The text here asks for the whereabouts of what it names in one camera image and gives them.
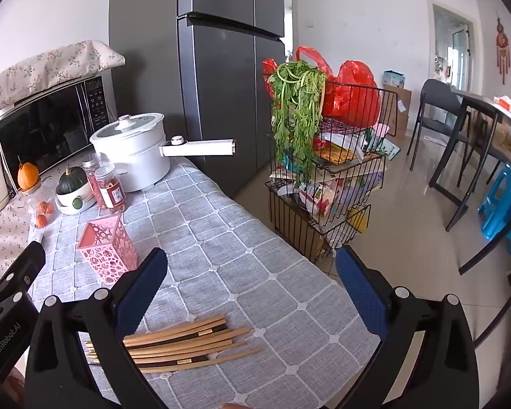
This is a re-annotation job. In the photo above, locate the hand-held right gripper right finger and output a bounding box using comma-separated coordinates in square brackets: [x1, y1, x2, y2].
[336, 245, 480, 409]

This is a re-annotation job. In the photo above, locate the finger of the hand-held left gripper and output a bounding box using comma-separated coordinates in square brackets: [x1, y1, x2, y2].
[0, 241, 47, 314]

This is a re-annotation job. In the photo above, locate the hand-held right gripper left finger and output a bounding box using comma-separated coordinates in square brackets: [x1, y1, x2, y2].
[23, 247, 169, 409]

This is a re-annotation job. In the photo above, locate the pink perforated utensil holder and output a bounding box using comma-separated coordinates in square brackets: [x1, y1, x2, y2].
[77, 214, 139, 287]

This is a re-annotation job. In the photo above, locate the set of bamboo chopsticks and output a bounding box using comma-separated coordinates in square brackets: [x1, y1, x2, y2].
[85, 314, 262, 376]

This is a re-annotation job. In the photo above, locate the floral tablecloth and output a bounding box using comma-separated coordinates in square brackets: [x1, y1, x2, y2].
[0, 170, 64, 290]

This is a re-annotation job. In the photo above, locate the clear glass jar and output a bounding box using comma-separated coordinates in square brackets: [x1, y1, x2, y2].
[23, 183, 56, 214]

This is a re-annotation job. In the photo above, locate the white bowl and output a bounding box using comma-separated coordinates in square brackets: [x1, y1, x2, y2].
[55, 183, 96, 216]

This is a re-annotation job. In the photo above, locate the yellow packet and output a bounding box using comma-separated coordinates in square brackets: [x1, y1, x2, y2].
[349, 209, 369, 233]

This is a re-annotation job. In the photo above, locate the orange pumpkin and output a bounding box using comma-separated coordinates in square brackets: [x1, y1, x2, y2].
[17, 157, 40, 192]

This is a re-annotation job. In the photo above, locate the dark green squash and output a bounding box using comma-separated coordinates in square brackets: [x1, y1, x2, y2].
[56, 166, 88, 197]

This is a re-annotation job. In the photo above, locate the grey checked tablecloth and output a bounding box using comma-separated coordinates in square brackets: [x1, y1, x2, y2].
[26, 155, 382, 409]

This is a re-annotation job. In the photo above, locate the red-labelled jar of chilies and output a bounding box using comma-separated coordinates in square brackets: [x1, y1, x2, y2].
[94, 164, 126, 211]

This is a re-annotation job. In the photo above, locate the plastic jar of red chilies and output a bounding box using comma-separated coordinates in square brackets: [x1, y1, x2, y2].
[82, 153, 103, 192]

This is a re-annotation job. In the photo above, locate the black microwave oven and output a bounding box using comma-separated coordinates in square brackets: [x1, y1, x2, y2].
[0, 70, 120, 192]

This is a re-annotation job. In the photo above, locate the white electric cooking pot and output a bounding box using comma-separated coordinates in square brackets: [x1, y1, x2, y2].
[89, 113, 238, 193]

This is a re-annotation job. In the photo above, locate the pile of food packets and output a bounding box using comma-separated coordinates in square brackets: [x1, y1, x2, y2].
[273, 123, 388, 226]

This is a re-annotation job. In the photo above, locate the blue plastic stool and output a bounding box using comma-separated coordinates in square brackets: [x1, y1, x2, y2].
[477, 164, 511, 241]

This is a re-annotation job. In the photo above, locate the brown cardboard box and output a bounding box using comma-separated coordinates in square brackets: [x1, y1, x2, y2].
[381, 85, 412, 137]

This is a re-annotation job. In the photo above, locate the bunch of green herbs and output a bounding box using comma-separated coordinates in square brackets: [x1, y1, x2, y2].
[267, 60, 328, 188]

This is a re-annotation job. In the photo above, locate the floral cloth cover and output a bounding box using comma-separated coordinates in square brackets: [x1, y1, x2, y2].
[0, 40, 125, 118]

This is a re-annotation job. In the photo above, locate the large red plastic bag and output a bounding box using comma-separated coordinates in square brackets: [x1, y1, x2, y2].
[296, 46, 382, 128]

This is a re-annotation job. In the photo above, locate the black chair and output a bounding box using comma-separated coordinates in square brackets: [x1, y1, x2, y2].
[406, 79, 473, 175]

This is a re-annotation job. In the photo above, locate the dark grey refrigerator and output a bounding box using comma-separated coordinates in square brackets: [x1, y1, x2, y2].
[108, 0, 296, 199]

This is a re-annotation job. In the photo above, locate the dark dining table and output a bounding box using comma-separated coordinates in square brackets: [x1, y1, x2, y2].
[428, 89, 511, 275]

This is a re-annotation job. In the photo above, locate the small red plastic bag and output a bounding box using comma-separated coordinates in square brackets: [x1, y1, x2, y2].
[262, 59, 282, 99]

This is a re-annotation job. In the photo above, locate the white glazed door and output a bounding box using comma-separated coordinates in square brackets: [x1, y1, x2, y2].
[427, 0, 480, 90]

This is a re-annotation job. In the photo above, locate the black wire storage rack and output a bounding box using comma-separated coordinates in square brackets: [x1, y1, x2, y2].
[262, 72, 399, 265]

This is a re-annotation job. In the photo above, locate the red hanging wall ornament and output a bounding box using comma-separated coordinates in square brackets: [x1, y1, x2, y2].
[495, 18, 511, 84]

